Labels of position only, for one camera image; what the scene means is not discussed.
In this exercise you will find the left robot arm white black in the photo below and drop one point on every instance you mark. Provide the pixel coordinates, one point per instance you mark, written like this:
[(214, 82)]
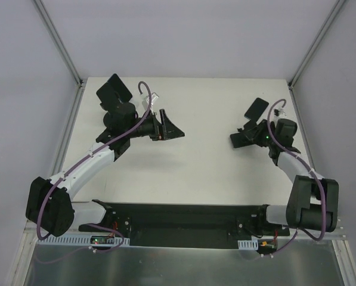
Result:
[(50, 205)]

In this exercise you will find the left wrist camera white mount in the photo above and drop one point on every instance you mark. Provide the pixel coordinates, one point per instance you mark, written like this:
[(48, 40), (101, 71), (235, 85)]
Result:
[(146, 99)]

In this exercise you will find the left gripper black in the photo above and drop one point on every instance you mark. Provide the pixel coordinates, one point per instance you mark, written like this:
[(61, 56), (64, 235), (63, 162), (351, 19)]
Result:
[(160, 128)]

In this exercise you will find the right white cable duct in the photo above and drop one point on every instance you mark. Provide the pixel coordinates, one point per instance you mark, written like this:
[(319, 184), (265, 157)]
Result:
[(248, 244)]

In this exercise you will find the black folding phone stand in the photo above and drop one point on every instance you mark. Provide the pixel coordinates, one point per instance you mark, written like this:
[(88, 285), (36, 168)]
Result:
[(238, 139)]

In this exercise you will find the black round base phone holder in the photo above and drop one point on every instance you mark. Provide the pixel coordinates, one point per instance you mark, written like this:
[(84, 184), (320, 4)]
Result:
[(112, 118)]

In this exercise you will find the black phone teal edge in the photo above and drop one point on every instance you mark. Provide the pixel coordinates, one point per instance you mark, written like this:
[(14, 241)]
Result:
[(256, 110)]

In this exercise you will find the white folding phone stand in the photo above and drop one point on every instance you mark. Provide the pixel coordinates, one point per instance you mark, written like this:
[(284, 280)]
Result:
[(134, 101)]

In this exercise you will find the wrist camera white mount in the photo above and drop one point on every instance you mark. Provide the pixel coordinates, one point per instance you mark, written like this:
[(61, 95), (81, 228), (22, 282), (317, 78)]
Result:
[(146, 99), (279, 113)]

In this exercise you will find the left aluminium frame post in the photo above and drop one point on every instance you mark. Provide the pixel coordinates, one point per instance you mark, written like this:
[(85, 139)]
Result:
[(57, 40)]

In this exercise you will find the black phone blue edge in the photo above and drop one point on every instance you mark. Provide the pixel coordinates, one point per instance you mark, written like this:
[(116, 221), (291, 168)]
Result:
[(120, 89)]

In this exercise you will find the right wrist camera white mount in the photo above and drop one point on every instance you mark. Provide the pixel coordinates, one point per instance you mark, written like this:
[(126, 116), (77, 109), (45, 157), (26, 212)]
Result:
[(279, 113)]

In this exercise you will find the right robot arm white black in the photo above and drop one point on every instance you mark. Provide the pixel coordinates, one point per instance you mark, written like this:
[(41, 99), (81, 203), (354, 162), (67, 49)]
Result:
[(313, 200)]

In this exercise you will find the aluminium frame post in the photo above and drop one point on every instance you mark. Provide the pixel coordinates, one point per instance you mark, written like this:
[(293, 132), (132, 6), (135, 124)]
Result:
[(317, 41), (57, 40)]

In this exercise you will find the right aluminium frame post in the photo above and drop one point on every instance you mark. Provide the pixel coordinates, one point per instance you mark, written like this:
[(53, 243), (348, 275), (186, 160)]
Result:
[(317, 41)]

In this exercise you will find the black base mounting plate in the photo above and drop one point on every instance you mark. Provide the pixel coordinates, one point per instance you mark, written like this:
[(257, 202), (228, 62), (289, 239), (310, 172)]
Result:
[(188, 226)]

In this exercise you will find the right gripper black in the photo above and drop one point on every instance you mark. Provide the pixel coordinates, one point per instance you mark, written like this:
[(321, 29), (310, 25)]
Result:
[(248, 134)]

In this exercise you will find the left white cable duct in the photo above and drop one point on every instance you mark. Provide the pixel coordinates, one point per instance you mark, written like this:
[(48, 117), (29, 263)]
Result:
[(85, 240)]

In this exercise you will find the white cable duct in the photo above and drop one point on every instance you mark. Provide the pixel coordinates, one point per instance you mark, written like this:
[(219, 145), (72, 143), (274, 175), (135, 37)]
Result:
[(248, 244), (85, 240)]

